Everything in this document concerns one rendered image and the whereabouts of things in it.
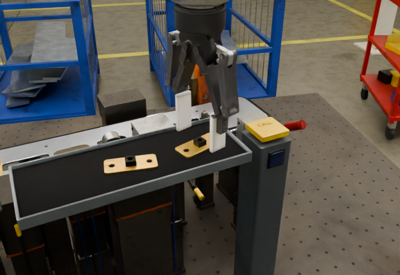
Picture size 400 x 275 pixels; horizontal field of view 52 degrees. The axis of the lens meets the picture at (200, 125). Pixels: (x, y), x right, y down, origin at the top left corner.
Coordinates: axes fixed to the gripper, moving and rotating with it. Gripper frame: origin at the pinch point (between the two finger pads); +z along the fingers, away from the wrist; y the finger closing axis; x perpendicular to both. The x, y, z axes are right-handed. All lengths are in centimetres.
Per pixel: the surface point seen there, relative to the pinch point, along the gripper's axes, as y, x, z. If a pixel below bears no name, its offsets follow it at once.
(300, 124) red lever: -3.7, -23.4, 6.8
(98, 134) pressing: 39.5, 0.4, 20.0
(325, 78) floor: 150, -279, 119
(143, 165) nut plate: 0.9, 11.0, 3.8
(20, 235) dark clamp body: 15.8, 28.4, 19.1
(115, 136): 20.2, 5.5, 9.6
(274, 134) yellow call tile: -5.7, -12.7, 4.1
